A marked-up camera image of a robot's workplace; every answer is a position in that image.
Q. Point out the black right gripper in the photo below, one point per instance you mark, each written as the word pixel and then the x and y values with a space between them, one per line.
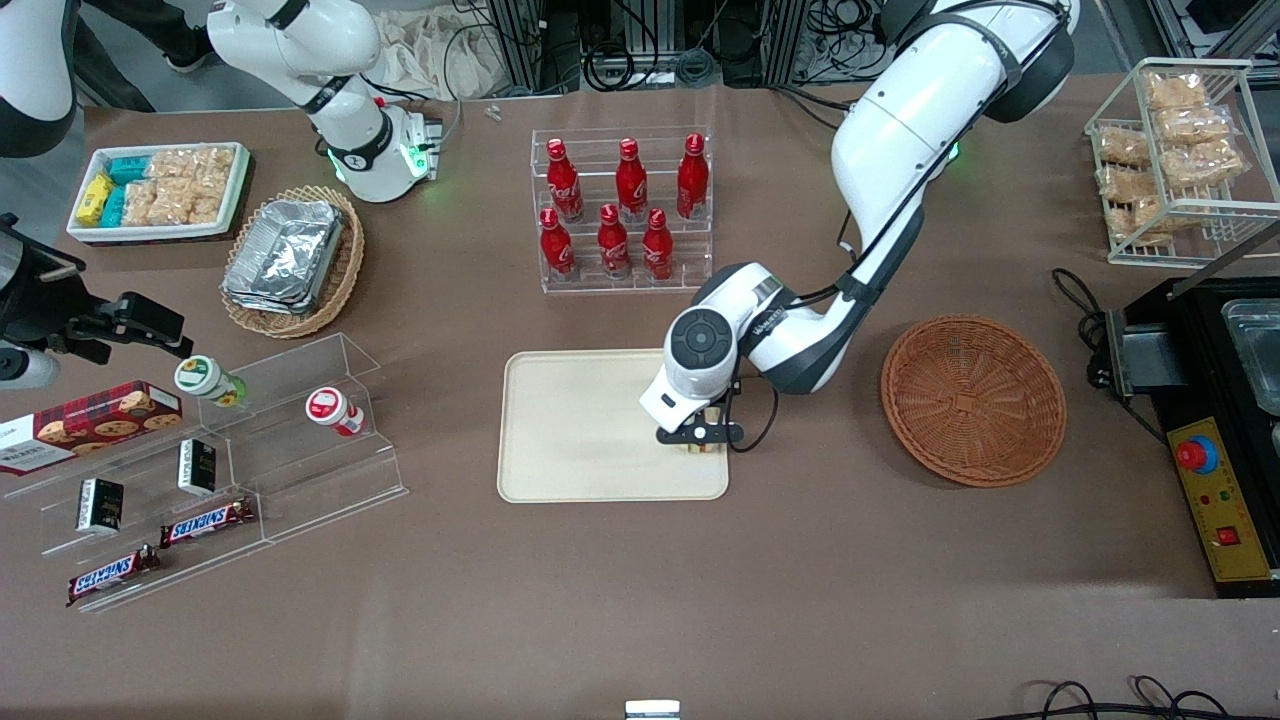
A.
pixel 48 302

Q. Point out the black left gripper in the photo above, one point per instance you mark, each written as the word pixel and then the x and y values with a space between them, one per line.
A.
pixel 721 399

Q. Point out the triangular sandwich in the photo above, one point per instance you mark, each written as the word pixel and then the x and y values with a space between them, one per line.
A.
pixel 705 449

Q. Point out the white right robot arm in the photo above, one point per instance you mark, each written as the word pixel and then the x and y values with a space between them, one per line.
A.
pixel 355 120

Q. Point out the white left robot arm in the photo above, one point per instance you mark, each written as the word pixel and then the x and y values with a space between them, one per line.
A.
pixel 900 130

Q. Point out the aluminium foil tray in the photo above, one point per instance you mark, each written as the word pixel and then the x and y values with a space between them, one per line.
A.
pixel 262 305
pixel 290 245

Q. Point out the beige plastic tray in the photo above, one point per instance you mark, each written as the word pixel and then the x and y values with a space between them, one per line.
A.
pixel 580 430

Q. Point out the white rectangular snack tray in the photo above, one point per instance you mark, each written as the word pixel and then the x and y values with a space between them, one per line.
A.
pixel 230 210

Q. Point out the oval light wicker basket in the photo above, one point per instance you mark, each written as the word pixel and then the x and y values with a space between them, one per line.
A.
pixel 340 280

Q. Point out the round brown wicker basket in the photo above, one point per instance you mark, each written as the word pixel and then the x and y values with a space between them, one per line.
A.
pixel 975 400

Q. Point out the red chocolate cookie box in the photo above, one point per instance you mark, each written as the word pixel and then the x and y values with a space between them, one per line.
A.
pixel 95 425

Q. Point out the green lidded drink cup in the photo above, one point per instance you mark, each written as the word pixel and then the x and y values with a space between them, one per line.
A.
pixel 205 378

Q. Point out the teal snack packet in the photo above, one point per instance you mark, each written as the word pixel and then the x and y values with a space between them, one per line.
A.
pixel 113 207
pixel 128 169

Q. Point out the clear rice cracker packet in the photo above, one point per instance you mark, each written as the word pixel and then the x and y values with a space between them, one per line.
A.
pixel 209 202
pixel 172 163
pixel 174 202
pixel 214 165
pixel 140 203

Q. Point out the yellow snack packet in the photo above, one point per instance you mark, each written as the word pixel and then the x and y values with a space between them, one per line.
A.
pixel 94 200

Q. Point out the clear acrylic bottle rack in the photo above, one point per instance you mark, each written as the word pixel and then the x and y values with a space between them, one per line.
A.
pixel 690 255

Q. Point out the small black box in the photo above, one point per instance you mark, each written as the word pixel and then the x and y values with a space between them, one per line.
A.
pixel 197 467
pixel 100 505

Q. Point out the red cola bottle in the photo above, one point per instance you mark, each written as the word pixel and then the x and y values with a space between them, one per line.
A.
pixel 557 250
pixel 564 190
pixel 613 248
pixel 692 180
pixel 631 185
pixel 657 250

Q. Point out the snickers chocolate bar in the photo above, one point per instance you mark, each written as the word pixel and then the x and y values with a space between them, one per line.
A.
pixel 112 575
pixel 208 522

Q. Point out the clear acrylic stepped shelf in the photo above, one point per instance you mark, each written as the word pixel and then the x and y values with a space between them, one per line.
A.
pixel 300 470

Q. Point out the red lidded drink cup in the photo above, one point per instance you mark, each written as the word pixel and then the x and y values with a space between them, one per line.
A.
pixel 333 408

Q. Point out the person in dark trousers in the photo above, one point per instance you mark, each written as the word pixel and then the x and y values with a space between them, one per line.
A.
pixel 150 35

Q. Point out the small silver metal block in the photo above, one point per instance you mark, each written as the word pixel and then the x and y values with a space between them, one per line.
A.
pixel 652 710

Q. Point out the white crumpled cloth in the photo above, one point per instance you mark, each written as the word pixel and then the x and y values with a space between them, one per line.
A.
pixel 430 55

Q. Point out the clear cracker bag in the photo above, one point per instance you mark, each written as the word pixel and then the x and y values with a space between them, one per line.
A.
pixel 1128 183
pixel 1175 90
pixel 1122 146
pixel 1140 222
pixel 1192 125
pixel 1205 165

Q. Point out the red emergency stop button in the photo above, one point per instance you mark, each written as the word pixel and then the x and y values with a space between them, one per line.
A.
pixel 1195 455

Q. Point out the black machine housing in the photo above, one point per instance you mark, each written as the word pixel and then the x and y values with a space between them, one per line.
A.
pixel 1200 350

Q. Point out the yellow control panel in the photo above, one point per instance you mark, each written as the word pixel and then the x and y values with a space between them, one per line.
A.
pixel 1222 510

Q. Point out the steel pan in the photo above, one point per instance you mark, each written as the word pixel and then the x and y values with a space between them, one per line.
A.
pixel 1258 350

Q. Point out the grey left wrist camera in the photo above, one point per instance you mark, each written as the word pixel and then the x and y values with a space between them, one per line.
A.
pixel 690 434

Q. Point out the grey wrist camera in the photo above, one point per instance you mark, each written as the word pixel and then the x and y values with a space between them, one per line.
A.
pixel 25 368
pixel 690 434

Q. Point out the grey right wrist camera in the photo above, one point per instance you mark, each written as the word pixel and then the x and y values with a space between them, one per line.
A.
pixel 25 368

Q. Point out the aluminium profile frame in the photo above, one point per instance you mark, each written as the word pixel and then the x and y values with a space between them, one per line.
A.
pixel 530 45

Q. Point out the grey metal bracket box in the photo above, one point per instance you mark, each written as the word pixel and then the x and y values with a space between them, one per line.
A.
pixel 1150 355

